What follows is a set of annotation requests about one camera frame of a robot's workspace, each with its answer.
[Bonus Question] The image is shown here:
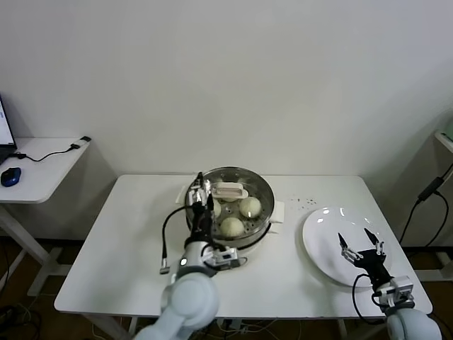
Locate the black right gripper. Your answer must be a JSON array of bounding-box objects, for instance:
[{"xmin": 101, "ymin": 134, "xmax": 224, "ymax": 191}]
[{"xmin": 337, "ymin": 227, "xmax": 395, "ymax": 289}]

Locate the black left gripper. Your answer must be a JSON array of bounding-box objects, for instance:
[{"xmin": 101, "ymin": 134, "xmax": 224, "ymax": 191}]
[{"xmin": 187, "ymin": 171, "xmax": 216, "ymax": 246}]

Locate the round glass pot lid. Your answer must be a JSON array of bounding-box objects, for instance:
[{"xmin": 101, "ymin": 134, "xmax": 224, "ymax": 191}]
[{"xmin": 185, "ymin": 166, "xmax": 275, "ymax": 246}]

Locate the stainless steel steamer basket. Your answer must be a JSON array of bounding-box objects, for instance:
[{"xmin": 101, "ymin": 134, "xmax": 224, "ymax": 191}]
[{"xmin": 174, "ymin": 166, "xmax": 286, "ymax": 249}]

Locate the large white plate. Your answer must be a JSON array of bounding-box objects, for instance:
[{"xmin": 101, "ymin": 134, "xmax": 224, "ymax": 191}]
[{"xmin": 302, "ymin": 207, "xmax": 393, "ymax": 288}]

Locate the white electric cooker base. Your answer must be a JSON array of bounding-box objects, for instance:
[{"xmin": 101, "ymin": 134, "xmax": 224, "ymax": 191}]
[{"xmin": 187, "ymin": 219, "xmax": 280, "ymax": 266}]

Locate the white power strip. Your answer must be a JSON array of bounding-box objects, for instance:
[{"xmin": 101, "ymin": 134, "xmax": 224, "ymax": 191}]
[{"xmin": 219, "ymin": 318, "xmax": 248, "ymax": 332}]

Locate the white laptop desk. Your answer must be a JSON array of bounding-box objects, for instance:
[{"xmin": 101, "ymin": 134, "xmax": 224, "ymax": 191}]
[{"xmin": 0, "ymin": 137, "xmax": 92, "ymax": 298}]

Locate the blue computer mouse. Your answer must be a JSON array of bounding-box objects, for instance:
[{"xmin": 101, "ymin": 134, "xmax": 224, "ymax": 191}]
[{"xmin": 0, "ymin": 166, "xmax": 23, "ymax": 188}]

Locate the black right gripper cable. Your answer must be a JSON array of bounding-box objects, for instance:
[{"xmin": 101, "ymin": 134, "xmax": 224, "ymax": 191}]
[{"xmin": 352, "ymin": 273, "xmax": 386, "ymax": 326}]

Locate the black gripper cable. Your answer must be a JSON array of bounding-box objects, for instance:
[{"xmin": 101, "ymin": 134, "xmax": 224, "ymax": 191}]
[
  {"xmin": 352, "ymin": 273, "xmax": 386, "ymax": 326},
  {"xmin": 159, "ymin": 206, "xmax": 195, "ymax": 276}
]

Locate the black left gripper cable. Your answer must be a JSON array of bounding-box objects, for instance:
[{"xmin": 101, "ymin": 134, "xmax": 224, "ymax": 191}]
[{"xmin": 159, "ymin": 206, "xmax": 195, "ymax": 276}]

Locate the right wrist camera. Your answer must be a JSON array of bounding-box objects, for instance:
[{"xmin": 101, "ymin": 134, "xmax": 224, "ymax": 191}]
[{"xmin": 391, "ymin": 275, "xmax": 415, "ymax": 308}]

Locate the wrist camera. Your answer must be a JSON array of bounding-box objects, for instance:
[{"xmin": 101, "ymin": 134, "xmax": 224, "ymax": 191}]
[
  {"xmin": 391, "ymin": 275, "xmax": 415, "ymax": 308},
  {"xmin": 208, "ymin": 246, "xmax": 241, "ymax": 273}
]

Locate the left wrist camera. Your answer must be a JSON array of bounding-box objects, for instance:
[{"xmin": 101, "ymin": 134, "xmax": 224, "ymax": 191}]
[{"xmin": 208, "ymin": 246, "xmax": 241, "ymax": 273}]

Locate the black power brick cable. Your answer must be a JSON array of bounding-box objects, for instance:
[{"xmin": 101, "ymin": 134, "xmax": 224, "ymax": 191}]
[{"xmin": 398, "ymin": 164, "xmax": 453, "ymax": 249}]

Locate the black adapter cable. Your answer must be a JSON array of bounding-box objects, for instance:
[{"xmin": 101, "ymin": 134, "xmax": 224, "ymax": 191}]
[{"xmin": 7, "ymin": 135, "xmax": 92, "ymax": 163}]

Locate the black floor cable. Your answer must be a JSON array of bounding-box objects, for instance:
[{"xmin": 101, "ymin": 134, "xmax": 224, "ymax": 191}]
[{"xmin": 0, "ymin": 306, "xmax": 40, "ymax": 340}]

